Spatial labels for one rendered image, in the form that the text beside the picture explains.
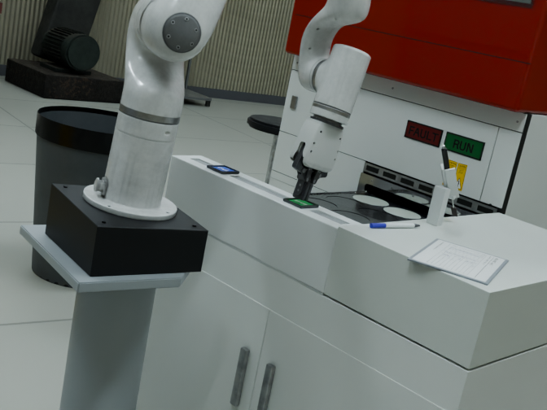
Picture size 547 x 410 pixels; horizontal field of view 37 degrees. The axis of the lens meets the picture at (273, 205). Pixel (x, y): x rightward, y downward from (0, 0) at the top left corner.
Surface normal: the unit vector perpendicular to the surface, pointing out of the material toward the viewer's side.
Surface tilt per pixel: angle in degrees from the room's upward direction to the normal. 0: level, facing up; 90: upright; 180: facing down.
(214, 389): 90
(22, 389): 0
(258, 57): 90
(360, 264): 90
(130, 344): 90
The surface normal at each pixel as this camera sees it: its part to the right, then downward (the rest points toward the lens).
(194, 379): -0.70, 0.04
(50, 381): 0.19, -0.95
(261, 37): 0.57, 0.31
